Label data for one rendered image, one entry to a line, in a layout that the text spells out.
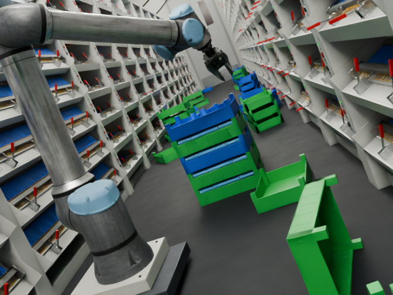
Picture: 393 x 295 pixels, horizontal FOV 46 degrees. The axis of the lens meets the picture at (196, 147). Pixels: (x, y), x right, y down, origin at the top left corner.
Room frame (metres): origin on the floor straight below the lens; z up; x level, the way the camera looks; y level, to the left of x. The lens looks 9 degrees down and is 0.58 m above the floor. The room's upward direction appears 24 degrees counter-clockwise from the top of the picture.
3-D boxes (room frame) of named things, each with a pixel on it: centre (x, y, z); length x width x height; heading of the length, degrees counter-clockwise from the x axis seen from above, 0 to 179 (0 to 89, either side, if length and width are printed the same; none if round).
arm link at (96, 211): (1.39, 0.35, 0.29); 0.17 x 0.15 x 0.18; 29
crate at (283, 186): (1.74, -0.25, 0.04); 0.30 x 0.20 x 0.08; 161
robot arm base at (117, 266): (1.39, 0.35, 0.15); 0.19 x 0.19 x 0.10
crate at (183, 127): (2.08, -0.08, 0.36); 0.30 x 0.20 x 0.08; 74
